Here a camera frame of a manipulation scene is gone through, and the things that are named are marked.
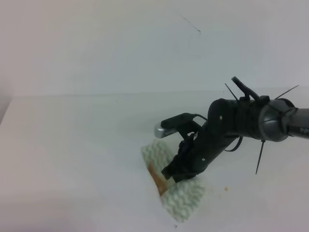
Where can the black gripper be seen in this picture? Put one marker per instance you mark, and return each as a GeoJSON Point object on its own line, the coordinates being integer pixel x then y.
{"type": "Point", "coordinates": [211, 140]}

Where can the green white striped rag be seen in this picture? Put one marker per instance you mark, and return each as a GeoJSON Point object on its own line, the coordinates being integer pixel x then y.
{"type": "Point", "coordinates": [180, 199]}

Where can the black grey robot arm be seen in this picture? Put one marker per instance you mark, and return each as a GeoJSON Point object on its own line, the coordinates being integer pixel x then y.
{"type": "Point", "coordinates": [266, 120]}

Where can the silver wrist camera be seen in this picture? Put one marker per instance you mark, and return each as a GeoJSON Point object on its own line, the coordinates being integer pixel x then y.
{"type": "Point", "coordinates": [183, 124]}

